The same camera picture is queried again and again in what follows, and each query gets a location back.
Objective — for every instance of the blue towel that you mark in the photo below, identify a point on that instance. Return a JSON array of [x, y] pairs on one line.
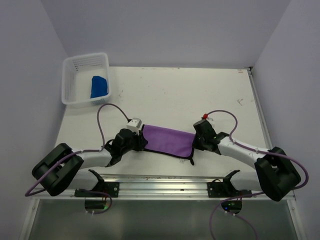
[[99, 87]]

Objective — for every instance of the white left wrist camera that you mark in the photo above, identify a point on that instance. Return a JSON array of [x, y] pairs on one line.
[[134, 125]]

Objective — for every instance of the purple towel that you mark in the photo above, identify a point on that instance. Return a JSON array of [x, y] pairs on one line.
[[169, 142]]

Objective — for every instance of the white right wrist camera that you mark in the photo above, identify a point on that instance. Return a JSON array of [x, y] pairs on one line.
[[207, 118]]

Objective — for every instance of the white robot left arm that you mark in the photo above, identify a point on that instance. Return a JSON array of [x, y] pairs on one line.
[[65, 167]]

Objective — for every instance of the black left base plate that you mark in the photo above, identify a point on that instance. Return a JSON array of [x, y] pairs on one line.
[[108, 187]]

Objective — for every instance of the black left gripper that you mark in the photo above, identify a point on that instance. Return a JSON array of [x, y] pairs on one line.
[[141, 141]]

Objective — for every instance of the aluminium mounting rail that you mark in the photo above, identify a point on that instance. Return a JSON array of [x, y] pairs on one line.
[[144, 187]]

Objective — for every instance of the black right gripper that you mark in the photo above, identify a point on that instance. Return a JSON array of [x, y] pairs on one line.
[[196, 145]]

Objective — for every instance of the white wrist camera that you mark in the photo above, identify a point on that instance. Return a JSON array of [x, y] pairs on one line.
[[134, 125], [207, 118]]

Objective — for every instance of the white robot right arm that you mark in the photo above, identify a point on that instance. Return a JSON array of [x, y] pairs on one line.
[[274, 174]]

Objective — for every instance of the white plastic basket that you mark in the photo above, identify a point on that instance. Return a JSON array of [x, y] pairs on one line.
[[76, 82]]

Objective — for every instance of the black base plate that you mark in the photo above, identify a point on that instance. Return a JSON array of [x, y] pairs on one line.
[[220, 189], [108, 187]]

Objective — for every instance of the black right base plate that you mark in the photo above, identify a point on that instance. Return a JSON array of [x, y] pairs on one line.
[[220, 189]]

